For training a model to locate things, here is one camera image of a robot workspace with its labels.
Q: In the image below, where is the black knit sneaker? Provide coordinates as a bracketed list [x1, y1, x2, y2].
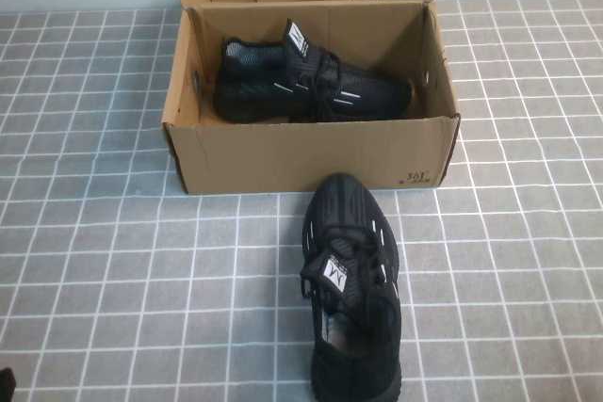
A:
[299, 172, 403, 402]
[212, 19, 414, 124]

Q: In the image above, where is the grey white-checked tablecloth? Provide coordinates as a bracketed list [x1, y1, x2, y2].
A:
[0, 0, 603, 402]

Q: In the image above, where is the brown cardboard shoe box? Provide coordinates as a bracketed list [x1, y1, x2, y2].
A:
[162, 0, 462, 196]

